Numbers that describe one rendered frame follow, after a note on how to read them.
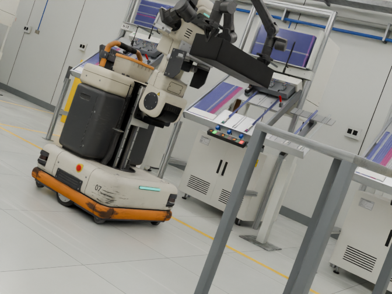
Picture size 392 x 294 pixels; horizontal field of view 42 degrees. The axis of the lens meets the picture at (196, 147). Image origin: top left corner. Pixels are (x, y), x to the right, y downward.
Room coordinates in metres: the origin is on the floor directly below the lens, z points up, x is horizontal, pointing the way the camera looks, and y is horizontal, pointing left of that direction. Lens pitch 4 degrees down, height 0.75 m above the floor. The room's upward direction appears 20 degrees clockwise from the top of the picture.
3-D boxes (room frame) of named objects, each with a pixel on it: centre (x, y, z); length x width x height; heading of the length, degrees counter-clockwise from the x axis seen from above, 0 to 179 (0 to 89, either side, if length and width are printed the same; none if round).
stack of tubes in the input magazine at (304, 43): (4.35, -0.42, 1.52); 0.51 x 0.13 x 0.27; 57
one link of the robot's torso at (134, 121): (3.03, 0.27, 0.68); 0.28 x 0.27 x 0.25; 145
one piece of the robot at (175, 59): (2.91, 0.20, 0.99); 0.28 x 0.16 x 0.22; 145
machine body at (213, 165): (4.48, -0.44, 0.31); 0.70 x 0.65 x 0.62; 57
